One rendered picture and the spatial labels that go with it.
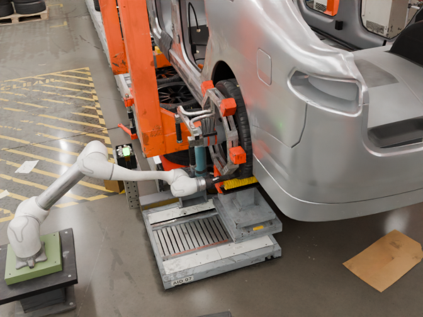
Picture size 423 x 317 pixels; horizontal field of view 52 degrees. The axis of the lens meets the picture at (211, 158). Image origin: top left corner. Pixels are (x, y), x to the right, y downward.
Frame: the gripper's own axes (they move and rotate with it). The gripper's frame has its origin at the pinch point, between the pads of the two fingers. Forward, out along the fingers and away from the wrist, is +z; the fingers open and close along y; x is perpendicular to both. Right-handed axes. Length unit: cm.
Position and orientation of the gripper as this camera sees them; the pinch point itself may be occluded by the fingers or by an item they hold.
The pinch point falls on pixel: (234, 175)
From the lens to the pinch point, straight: 279.3
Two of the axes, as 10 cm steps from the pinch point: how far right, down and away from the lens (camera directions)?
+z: 9.5, -2.1, 2.4
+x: -2.6, -9.4, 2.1
